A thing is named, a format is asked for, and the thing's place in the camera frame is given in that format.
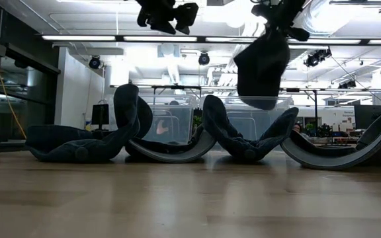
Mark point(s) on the small black computer monitor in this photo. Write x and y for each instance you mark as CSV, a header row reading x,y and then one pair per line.
x,y
100,114

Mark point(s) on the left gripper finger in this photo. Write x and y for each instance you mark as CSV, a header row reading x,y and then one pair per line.
x,y
164,27
186,18

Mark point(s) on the black ceiling camera cluster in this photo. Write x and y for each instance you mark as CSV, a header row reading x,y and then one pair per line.
x,y
316,59
347,84

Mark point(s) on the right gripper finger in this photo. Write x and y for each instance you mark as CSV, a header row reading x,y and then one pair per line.
x,y
298,34

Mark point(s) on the small green plant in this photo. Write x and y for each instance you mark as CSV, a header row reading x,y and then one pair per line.
x,y
197,122

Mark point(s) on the wide black computer monitor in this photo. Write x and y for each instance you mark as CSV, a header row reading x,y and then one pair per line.
x,y
369,115

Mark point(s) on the clear plastic bin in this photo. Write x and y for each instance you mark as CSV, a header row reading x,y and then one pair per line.
x,y
174,115
260,125

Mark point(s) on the small yellow bottle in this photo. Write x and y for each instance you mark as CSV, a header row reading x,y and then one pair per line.
x,y
88,125

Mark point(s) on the person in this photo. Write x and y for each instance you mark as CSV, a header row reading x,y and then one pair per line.
x,y
161,127
297,128

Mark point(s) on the black ceiling rail fixture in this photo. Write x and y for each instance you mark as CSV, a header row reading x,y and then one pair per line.
x,y
359,2

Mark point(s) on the dark blue baseball cap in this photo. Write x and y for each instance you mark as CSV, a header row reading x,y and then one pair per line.
x,y
61,148
243,148
260,72

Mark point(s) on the overhead LED light bar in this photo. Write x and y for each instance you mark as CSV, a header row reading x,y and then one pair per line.
x,y
78,38

